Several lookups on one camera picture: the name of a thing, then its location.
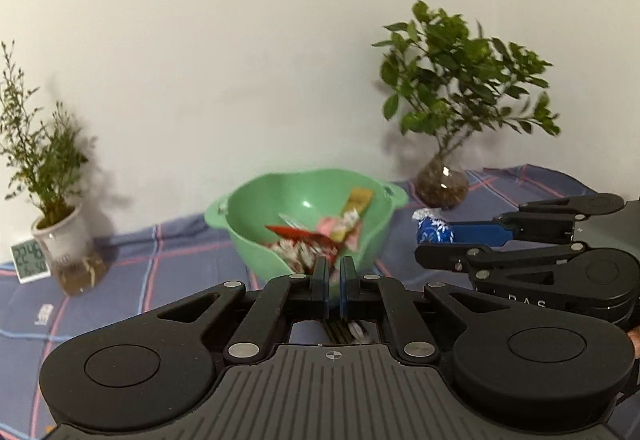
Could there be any blue foil chocolate ball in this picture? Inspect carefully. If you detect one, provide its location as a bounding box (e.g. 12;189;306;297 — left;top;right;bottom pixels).
412;208;454;245

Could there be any blue plaid tablecloth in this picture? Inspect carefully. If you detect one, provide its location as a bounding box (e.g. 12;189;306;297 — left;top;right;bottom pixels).
1;165;591;439

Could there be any white digital clock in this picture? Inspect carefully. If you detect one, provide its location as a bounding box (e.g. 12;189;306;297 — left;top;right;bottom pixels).
11;239;51;284

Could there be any green plastic bowl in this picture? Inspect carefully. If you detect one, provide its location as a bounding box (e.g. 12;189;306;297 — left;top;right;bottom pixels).
204;169;409;283

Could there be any leafy plant in glass vase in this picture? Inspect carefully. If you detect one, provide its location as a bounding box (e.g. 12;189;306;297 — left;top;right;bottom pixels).
376;0;561;209

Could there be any thin plant in clear cup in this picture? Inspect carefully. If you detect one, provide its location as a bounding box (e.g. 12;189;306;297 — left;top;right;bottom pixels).
1;42;107;296

